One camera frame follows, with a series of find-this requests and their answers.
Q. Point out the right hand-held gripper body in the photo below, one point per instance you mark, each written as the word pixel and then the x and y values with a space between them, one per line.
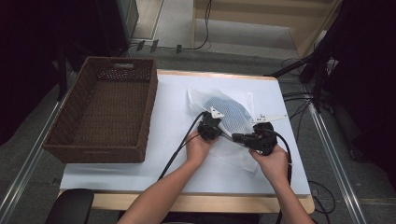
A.
pixel 263 138

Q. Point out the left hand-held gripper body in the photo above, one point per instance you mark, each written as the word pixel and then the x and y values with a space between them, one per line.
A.
pixel 210 126

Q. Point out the blue shirt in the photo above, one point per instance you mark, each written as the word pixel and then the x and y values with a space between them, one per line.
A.
pixel 232 110

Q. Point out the white mesh laundry bag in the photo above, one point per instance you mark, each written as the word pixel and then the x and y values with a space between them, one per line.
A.
pixel 239 99

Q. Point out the brown wicker basket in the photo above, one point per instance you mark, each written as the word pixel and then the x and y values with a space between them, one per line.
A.
pixel 106 102

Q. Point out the person's left hand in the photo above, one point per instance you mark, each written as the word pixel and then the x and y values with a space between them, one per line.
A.
pixel 199 149

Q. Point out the person's right hand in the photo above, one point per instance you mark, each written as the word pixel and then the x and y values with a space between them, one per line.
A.
pixel 274 166

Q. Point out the white table cover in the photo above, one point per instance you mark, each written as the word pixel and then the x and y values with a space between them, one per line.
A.
pixel 169 99

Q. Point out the person's dark clothing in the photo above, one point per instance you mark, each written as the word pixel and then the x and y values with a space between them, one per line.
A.
pixel 218 219

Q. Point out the dark floor plug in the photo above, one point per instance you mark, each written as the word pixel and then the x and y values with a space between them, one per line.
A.
pixel 179 48
pixel 154 45
pixel 140 45

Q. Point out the black stand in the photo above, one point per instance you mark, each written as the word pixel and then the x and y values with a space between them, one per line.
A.
pixel 316 67

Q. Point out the wooden platform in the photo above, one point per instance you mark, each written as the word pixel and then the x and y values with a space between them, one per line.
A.
pixel 249 15

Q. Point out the dark cabinet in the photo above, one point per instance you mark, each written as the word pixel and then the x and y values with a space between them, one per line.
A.
pixel 115 25

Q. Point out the black chair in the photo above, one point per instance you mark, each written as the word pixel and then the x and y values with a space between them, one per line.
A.
pixel 70 207

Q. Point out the metal floor rail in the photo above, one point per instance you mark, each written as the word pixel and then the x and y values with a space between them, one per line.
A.
pixel 25 174
pixel 336 168

